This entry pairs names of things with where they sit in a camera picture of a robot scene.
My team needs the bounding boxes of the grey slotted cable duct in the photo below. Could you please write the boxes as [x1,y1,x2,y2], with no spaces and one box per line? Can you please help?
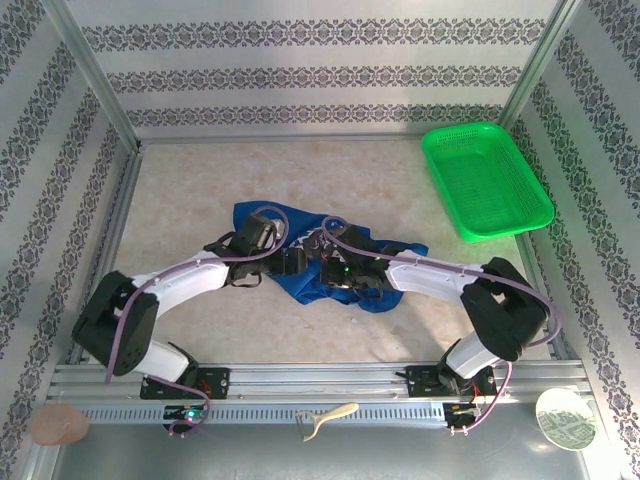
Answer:
[79,401,447,427]

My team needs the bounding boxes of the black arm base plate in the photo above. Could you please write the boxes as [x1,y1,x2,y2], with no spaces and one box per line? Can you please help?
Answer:
[139,367,231,401]
[404,364,499,400]

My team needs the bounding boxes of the small circuit board green light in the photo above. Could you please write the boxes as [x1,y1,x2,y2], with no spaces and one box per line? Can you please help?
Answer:
[443,402,484,419]
[163,405,207,422]

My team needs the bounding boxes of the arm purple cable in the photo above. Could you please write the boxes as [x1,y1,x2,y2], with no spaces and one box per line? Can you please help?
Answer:
[322,215,561,437]
[104,206,291,437]

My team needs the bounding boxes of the blue printed t-shirt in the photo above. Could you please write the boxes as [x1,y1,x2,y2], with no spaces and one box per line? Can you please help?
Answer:
[231,199,430,314]

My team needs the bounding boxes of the aluminium mounting rail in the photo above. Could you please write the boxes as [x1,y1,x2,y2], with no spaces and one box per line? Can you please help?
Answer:
[47,362,589,404]

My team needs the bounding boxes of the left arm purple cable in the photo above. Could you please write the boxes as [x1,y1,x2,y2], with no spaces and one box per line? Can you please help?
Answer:
[104,206,291,437]

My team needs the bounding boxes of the cream plastic peeler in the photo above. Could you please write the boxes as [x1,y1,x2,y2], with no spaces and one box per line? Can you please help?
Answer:
[294,402,360,442]

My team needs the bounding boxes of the round green patterned disc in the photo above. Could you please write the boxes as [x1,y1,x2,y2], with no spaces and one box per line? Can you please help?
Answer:
[535,388,599,451]

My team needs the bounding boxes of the aluminium enclosure frame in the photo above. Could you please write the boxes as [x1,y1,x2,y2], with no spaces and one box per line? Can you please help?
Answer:
[22,0,621,480]

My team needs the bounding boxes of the green perforated plastic basket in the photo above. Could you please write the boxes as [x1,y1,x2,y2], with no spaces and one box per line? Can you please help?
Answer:
[421,121,556,245]

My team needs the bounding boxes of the round pink disc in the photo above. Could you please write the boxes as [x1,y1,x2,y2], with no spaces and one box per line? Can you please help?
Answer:
[32,404,91,445]

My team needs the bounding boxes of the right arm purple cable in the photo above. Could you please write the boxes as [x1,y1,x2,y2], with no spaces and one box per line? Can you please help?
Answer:
[322,215,561,437]

